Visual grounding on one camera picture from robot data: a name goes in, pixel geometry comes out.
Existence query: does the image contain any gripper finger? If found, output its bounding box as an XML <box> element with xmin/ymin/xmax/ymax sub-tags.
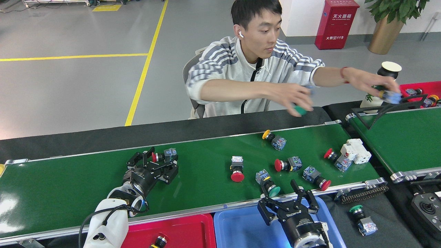
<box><xmin>152</xmin><ymin>154</ymin><xmax>180</xmax><ymax>185</ymax></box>
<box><xmin>126</xmin><ymin>147</ymin><xmax>155</xmax><ymax>171</ymax></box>
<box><xmin>257</xmin><ymin>197</ymin><xmax>287</xmax><ymax>227</ymax></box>
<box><xmin>290</xmin><ymin>179</ymin><xmax>320</xmax><ymax>213</ymax></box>

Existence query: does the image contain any black joystick controller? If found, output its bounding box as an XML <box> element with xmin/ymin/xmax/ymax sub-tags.
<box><xmin>410</xmin><ymin>191</ymin><xmax>441</xmax><ymax>241</ymax></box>

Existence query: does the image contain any white circuit breaker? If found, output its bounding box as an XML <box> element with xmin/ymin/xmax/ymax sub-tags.
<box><xmin>340</xmin><ymin>138</ymin><xmax>372</xmax><ymax>165</ymax></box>

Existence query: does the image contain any red fire extinguisher cabinet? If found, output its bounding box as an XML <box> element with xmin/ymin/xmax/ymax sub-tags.
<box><xmin>314</xmin><ymin>0</ymin><xmax>360</xmax><ymax>50</ymax></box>

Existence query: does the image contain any white wheeled stand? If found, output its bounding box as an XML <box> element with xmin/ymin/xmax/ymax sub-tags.
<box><xmin>22</xmin><ymin>0</ymin><xmax>91</xmax><ymax>7</ymax></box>

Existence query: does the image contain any blue plastic tray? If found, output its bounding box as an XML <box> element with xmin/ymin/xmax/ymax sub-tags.
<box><xmin>214</xmin><ymin>196</ymin><xmax>347</xmax><ymax>248</ymax></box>

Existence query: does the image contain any small red bin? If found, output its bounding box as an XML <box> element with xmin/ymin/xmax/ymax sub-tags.
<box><xmin>399</xmin><ymin>81</ymin><xmax>441</xmax><ymax>108</ymax></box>

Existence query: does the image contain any person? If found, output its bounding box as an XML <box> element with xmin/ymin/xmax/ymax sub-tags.
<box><xmin>182</xmin><ymin>0</ymin><xmax>402</xmax><ymax>119</ymax></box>

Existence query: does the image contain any potted plant in gold pot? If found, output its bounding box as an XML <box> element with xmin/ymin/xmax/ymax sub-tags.
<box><xmin>365</xmin><ymin>0</ymin><xmax>431</xmax><ymax>55</ymax></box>

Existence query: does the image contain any black conveyor drive chain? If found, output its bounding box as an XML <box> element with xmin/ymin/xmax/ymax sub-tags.
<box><xmin>336</xmin><ymin>184</ymin><xmax>389</xmax><ymax>204</ymax></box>

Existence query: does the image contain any grey chair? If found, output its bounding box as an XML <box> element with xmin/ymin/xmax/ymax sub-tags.
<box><xmin>182</xmin><ymin>46</ymin><xmax>207</xmax><ymax>119</ymax></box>

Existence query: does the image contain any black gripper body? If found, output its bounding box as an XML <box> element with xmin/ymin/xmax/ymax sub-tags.
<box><xmin>123</xmin><ymin>167</ymin><xmax>160</xmax><ymax>198</ymax></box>
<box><xmin>275</xmin><ymin>205</ymin><xmax>323</xmax><ymax>242</ymax></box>

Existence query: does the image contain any long green conveyor belt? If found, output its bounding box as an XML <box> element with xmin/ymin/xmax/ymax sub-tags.
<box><xmin>0</xmin><ymin>120</ymin><xmax>389</xmax><ymax>246</ymax></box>

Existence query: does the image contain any yellow push button switch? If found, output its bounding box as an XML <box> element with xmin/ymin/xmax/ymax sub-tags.
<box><xmin>423</xmin><ymin>94</ymin><xmax>440</xmax><ymax>108</ymax></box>
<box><xmin>378</xmin><ymin>89</ymin><xmax>402</xmax><ymax>105</ymax></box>
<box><xmin>262</xmin><ymin>130</ymin><xmax>287</xmax><ymax>151</ymax></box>

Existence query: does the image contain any black triangular guide frame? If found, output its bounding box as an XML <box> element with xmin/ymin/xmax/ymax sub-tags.
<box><xmin>351</xmin><ymin>94</ymin><xmax>429</xmax><ymax>130</ymax></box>

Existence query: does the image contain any person's left hand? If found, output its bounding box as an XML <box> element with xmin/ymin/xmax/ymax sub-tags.
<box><xmin>346</xmin><ymin>67</ymin><xmax>401</xmax><ymax>100</ymax></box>

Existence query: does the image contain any person's right hand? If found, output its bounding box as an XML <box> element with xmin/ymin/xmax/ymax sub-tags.
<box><xmin>272</xmin><ymin>83</ymin><xmax>314</xmax><ymax>117</ymax></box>

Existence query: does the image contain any thick black cable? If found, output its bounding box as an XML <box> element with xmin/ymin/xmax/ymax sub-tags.
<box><xmin>377</xmin><ymin>93</ymin><xmax>429</xmax><ymax>114</ymax></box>

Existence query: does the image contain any green push button switch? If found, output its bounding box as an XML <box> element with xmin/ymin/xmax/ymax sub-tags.
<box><xmin>293</xmin><ymin>84</ymin><xmax>316</xmax><ymax>116</ymax></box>
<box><xmin>255</xmin><ymin>168</ymin><xmax>281</xmax><ymax>198</ymax></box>
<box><xmin>349</xmin><ymin>205</ymin><xmax>378</xmax><ymax>237</ymax></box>

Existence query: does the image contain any red plastic tray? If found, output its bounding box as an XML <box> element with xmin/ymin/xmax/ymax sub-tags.
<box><xmin>121</xmin><ymin>214</ymin><xmax>217</xmax><ymax>248</ymax></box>

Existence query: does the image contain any short green conveyor belt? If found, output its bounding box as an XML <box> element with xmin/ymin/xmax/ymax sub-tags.
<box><xmin>345</xmin><ymin>106</ymin><xmax>441</xmax><ymax>183</ymax></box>

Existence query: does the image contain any white bottle with black cap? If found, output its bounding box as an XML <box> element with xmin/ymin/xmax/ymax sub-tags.
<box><xmin>360</xmin><ymin>61</ymin><xmax>402</xmax><ymax>114</ymax></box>

